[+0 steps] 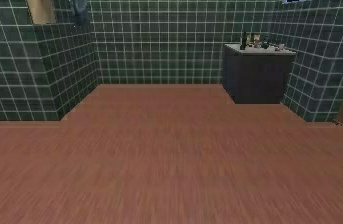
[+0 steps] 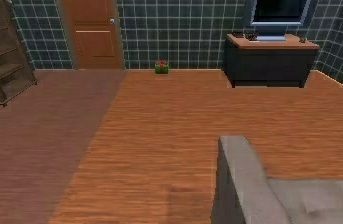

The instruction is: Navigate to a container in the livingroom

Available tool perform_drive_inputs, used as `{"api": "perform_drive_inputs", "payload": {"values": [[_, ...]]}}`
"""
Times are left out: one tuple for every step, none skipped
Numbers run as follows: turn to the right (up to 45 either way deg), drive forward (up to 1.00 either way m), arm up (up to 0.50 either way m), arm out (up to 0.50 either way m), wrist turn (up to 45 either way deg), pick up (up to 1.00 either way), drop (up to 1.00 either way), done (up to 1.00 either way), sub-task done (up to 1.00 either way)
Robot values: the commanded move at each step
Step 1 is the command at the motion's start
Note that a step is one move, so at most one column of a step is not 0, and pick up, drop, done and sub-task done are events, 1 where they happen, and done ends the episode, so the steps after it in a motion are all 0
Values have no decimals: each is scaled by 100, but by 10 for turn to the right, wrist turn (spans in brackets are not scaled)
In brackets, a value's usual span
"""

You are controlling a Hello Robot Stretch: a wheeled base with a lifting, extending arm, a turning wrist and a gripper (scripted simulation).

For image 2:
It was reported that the grey framed television set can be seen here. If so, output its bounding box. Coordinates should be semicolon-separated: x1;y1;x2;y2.
248;0;313;42

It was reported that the brown wooden shelf unit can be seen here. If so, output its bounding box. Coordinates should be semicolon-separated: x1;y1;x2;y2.
0;0;38;107

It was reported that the brown wooden room door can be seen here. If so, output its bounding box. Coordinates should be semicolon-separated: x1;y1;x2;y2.
61;0;124;70

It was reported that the green gift box red ribbon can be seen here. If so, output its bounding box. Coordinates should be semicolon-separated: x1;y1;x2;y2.
154;60;170;75

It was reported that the grey sofa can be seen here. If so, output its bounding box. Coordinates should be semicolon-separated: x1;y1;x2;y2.
211;135;343;224

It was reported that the black cabinet wooden top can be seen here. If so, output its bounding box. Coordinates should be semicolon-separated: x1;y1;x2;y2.
223;32;321;89

